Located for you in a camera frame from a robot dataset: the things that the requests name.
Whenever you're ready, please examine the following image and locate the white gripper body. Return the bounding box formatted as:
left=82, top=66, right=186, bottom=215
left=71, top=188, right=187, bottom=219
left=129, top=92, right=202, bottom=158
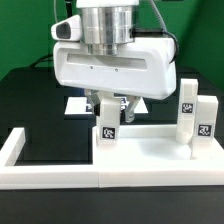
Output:
left=51, top=15, right=176, bottom=100

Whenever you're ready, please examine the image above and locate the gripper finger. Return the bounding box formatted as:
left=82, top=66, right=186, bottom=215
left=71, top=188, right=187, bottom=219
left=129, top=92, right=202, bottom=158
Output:
left=124, top=96, right=141, bottom=123
left=84, top=89, right=104, bottom=116

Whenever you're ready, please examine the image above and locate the white desk tabletop tray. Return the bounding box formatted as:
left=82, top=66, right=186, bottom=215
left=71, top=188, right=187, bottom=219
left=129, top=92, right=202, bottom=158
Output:
left=92, top=125, right=224, bottom=173

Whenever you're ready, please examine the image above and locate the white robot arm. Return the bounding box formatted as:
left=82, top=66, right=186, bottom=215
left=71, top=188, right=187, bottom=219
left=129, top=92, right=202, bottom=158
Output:
left=51, top=0, right=179, bottom=122

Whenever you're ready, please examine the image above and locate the fiducial marker base plate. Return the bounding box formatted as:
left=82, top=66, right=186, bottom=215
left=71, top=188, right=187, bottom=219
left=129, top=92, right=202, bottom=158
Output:
left=64, top=97, right=148, bottom=115

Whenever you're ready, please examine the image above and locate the black cable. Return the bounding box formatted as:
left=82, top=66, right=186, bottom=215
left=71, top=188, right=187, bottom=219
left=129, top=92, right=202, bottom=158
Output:
left=29, top=54, right=54, bottom=69

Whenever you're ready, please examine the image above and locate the black camera stand pole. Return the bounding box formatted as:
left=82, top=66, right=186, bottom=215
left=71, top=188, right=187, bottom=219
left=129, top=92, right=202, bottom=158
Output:
left=65, top=0, right=75, bottom=17

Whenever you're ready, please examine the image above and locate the white hanging cable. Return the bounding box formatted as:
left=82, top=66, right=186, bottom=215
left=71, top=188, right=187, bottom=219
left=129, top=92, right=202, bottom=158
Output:
left=53, top=0, right=61, bottom=26

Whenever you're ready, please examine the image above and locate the white U-shaped boundary frame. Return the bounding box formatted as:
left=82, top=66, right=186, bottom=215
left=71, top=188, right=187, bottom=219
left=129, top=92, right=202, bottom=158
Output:
left=0, top=128, right=224, bottom=189

